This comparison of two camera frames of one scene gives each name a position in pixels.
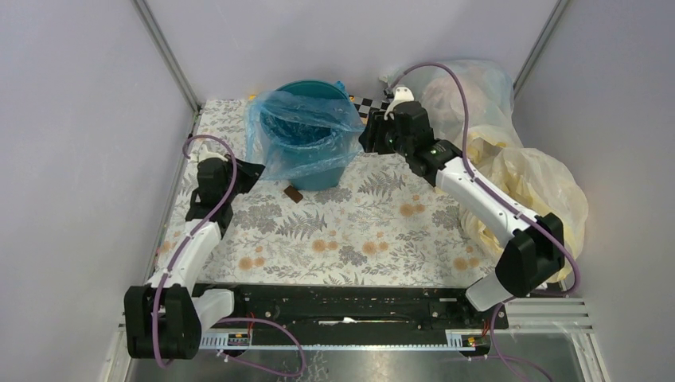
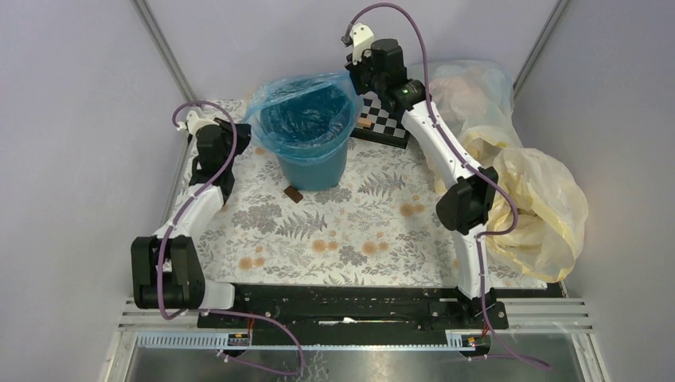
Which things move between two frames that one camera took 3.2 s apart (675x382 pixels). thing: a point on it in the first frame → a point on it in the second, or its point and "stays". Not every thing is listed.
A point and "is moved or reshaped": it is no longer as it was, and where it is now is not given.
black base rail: x=362 y=309 stays
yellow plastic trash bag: x=534 y=179 stays
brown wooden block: x=293 y=193 stays
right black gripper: x=376 y=125 → x=354 y=71
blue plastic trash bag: x=295 y=134 is moved or reshaped
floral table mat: x=384 y=227 stays
